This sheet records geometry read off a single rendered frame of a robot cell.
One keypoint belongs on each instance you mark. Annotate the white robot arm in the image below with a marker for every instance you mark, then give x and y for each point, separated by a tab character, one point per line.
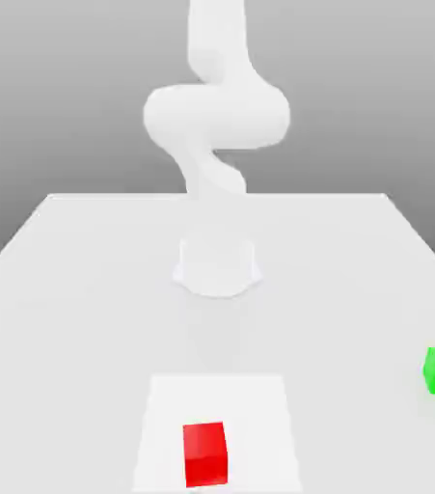
217	115

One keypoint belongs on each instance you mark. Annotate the small red cube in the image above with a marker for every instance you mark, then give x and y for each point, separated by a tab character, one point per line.
204	455

